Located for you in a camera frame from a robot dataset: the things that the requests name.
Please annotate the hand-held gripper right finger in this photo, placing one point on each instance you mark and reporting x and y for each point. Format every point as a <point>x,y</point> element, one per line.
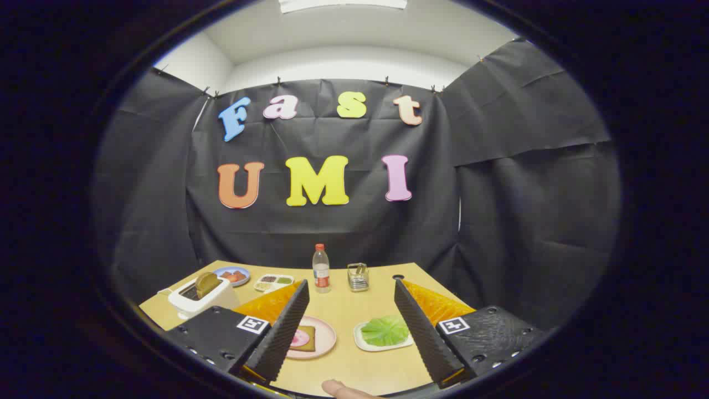
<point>418,327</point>

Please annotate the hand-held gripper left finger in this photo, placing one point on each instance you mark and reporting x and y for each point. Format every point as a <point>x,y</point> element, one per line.
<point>288,324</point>

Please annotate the green lettuce leaf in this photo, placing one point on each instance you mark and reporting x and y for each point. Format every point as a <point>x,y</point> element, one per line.
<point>385,331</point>

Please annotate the brown toast slice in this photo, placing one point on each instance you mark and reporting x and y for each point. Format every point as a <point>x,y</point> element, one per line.
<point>207,284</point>

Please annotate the bread slice with ham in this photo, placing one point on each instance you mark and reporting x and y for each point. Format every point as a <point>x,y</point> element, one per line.
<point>307,338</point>

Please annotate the pink round plate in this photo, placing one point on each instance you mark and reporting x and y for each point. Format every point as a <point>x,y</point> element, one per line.
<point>325,335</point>

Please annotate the white divided seed tray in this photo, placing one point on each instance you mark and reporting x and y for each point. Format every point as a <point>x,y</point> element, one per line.
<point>274,282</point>

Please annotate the white square plate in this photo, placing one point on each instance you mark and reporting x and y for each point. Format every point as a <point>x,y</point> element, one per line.
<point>365,344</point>

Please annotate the clear plastic water bottle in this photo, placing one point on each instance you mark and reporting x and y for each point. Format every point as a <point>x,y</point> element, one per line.
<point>321,274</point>

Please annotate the blue plate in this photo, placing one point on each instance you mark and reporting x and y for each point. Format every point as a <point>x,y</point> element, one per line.
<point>243,280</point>

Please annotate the red food pieces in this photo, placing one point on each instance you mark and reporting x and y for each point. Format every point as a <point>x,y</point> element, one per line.
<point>232,276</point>

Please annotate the white toaster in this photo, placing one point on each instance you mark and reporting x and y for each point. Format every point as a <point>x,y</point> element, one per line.
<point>213,299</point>

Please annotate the black backdrop cloth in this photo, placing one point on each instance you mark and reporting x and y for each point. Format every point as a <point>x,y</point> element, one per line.
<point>332,227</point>

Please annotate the ceiling light panel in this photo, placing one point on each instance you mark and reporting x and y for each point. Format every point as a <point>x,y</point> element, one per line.
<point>343,4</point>

